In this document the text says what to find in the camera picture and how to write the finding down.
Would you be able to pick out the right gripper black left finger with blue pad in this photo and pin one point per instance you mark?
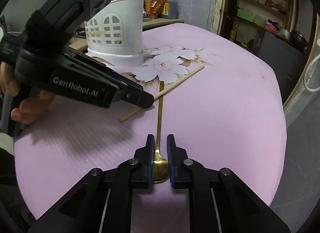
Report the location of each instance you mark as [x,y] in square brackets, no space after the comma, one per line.
[145,156]

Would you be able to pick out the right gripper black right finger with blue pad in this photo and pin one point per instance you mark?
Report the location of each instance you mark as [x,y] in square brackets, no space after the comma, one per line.
[176,156]

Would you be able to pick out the gold long-handled spoon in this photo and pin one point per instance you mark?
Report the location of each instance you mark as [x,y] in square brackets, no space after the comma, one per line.
[160,171]

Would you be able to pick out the white plastic utensil holder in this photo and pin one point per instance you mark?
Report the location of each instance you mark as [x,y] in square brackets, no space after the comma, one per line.
[115,33]

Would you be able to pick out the pink floral tablecloth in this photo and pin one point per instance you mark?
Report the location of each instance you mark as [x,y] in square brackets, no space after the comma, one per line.
[207,156]

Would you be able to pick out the orange snack packet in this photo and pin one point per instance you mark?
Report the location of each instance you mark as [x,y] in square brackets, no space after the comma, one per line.
[156,8]

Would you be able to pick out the large oil jug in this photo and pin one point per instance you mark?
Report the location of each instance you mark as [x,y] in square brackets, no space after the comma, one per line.
[170,10]

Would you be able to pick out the grey cabinet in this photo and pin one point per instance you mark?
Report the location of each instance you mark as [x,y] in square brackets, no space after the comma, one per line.
[286,61]

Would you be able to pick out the green box on shelf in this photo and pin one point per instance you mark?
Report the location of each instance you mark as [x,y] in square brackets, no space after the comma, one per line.
[245,15]

